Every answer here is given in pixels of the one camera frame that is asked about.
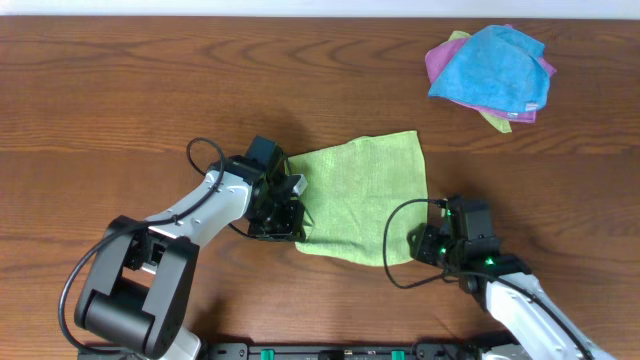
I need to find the right black cable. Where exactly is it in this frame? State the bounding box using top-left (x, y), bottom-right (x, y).
top-left (382, 198), bottom-right (596, 360)

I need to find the blue cloth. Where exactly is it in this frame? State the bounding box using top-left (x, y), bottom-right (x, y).
top-left (427, 24), bottom-right (552, 114)

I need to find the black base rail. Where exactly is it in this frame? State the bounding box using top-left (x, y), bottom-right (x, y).
top-left (77, 342), bottom-right (521, 360)

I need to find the olive green bottom cloth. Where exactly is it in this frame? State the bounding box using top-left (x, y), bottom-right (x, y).
top-left (447, 30), bottom-right (512, 134)

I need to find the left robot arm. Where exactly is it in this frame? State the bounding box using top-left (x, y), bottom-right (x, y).
top-left (58, 136), bottom-right (307, 359)

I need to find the left black cable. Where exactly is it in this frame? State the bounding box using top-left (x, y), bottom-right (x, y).
top-left (58, 137), bottom-right (261, 356)

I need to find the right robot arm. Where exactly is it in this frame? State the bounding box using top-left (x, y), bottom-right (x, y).
top-left (412, 196), bottom-right (612, 359)

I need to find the black cable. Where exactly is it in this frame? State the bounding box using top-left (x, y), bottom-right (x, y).
top-left (382, 198), bottom-right (596, 360)
top-left (58, 137), bottom-right (261, 356)

